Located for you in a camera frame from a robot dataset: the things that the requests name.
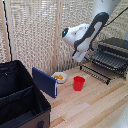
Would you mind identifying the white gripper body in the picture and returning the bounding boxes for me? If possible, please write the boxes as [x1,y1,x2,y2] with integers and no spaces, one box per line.
[71,49,89,64]

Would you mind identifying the yellow food pieces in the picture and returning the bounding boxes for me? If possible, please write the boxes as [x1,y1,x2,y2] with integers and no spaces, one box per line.
[54,74,64,81]

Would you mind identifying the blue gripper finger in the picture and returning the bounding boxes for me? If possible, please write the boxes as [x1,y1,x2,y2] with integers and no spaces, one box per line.
[89,46,96,52]
[83,56,90,62]

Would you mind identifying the black oven door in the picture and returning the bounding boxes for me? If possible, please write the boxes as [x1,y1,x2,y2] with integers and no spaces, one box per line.
[79,64,112,85]

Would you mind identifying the black toaster oven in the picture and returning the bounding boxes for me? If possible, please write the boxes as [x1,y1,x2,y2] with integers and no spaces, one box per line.
[98,37,128,58]

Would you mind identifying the white bowl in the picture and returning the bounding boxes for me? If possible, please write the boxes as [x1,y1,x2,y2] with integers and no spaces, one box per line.
[51,71,69,84]

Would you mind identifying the blue box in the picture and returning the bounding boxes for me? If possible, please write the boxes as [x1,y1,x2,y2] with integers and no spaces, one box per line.
[31,66,58,99]

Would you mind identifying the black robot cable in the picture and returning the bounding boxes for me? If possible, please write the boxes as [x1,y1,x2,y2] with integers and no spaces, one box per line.
[106,5,128,28]

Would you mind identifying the red plastic cup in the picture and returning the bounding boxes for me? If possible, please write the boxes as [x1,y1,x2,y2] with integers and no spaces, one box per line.
[73,75,86,92]

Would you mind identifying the black fabric storage box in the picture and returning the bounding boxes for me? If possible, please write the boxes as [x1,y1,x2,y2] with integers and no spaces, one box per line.
[0,59,52,128]

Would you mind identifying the wooden bamboo folding screen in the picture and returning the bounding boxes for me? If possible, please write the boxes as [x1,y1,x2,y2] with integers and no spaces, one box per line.
[0,0,128,73]

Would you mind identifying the black thin pole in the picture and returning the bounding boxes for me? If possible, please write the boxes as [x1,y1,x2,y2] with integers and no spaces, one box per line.
[2,0,13,63]

